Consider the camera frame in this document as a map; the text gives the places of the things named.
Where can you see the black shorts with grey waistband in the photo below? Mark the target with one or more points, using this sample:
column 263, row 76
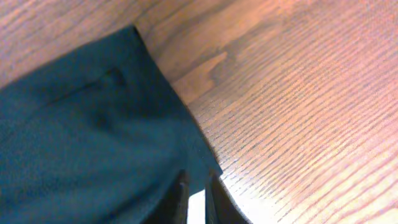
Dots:
column 96, row 136

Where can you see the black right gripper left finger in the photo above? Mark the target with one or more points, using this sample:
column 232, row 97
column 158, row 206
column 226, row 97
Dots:
column 173, row 207

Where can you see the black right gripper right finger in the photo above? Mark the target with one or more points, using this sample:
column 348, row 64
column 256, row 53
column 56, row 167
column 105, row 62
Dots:
column 219, row 206

